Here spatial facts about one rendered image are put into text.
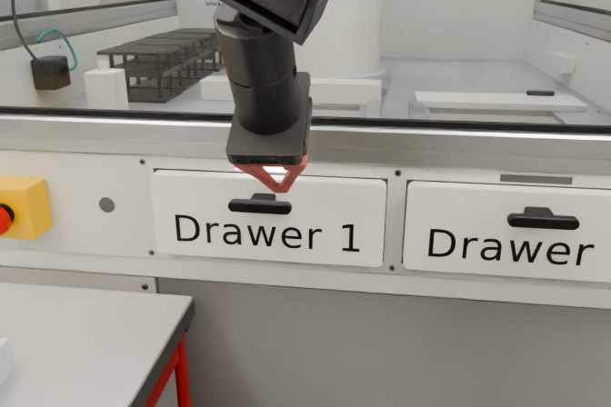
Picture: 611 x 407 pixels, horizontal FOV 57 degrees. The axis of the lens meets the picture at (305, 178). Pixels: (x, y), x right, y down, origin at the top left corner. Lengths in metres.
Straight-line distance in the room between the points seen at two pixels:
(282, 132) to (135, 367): 0.32
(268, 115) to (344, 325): 0.40
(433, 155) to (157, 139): 0.34
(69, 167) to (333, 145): 0.34
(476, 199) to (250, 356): 0.39
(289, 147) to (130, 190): 0.33
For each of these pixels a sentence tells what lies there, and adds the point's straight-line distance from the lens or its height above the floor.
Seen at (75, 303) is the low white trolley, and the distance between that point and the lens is 0.80.
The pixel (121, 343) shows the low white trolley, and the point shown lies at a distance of 0.70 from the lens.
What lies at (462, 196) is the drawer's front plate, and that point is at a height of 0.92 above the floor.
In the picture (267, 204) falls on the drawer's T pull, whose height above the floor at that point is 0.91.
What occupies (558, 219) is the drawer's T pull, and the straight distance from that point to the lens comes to 0.66.
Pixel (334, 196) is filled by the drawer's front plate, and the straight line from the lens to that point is 0.67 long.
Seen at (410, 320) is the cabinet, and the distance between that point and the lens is 0.78.
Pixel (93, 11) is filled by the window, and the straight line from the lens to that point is 0.74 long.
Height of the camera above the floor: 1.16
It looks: 20 degrees down
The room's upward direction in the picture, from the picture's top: straight up
